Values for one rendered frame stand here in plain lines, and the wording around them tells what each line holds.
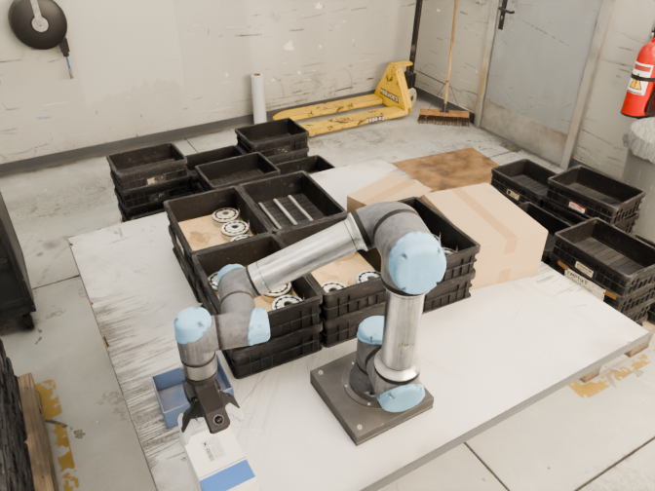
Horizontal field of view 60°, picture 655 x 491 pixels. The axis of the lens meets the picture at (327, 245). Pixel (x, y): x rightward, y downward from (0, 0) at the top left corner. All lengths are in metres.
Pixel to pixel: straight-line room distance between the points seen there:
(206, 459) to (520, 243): 1.30
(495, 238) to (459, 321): 0.33
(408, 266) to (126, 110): 4.10
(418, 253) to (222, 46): 4.16
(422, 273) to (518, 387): 0.77
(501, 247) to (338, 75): 3.88
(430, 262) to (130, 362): 1.10
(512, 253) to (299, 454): 1.06
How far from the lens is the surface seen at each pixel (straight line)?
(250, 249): 1.97
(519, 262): 2.20
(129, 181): 3.36
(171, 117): 5.14
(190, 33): 5.01
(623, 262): 2.92
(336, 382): 1.69
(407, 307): 1.25
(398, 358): 1.36
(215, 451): 1.52
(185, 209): 2.29
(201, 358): 1.22
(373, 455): 1.60
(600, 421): 2.82
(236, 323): 1.19
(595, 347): 2.06
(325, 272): 1.96
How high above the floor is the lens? 2.00
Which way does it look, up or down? 34 degrees down
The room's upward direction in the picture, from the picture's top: straight up
